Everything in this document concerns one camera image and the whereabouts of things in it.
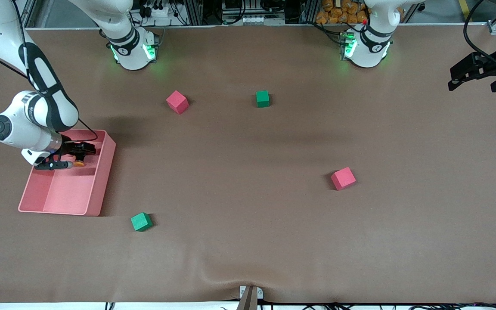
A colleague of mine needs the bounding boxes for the pink plastic bin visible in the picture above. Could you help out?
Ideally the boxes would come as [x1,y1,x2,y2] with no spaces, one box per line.
[18,127,117,217]

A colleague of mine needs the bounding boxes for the red foam cube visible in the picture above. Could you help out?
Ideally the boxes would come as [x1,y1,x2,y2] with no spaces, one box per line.
[331,167,357,191]
[166,90,189,115]

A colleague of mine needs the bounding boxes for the bag of orange objects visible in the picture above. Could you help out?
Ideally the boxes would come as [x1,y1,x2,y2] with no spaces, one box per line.
[316,0,370,25]

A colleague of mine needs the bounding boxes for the white power strip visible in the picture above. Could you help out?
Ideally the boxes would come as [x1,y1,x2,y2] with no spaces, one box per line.
[141,3,172,19]

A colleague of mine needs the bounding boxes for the brown table mat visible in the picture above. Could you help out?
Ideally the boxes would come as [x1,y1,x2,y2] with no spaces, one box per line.
[0,24,496,304]

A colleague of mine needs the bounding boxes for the white terminal block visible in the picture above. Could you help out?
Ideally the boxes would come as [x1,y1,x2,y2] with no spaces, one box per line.
[241,16,286,26]

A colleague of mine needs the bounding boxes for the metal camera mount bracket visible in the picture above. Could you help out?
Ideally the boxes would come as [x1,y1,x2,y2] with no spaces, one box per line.
[236,285,264,310]

